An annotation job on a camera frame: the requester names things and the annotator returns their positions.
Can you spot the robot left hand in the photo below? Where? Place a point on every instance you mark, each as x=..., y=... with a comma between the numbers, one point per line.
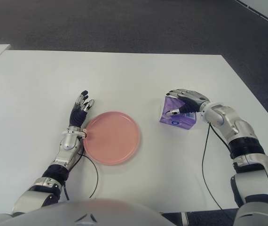
x=77, y=116

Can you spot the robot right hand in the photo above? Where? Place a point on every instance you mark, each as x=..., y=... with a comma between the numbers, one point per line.
x=194, y=100

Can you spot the purple tissue paper pack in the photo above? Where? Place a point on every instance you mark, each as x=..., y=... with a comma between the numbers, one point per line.
x=171, y=104

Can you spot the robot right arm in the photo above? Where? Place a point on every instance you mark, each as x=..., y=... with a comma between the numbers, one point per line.
x=239, y=131

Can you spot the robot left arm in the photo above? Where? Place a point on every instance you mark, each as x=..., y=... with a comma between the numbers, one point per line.
x=65, y=150

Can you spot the pink round plate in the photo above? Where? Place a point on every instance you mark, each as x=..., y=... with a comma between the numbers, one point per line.
x=112, y=139

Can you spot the grey robot torso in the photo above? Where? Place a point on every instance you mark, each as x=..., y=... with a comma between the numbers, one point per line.
x=77, y=213

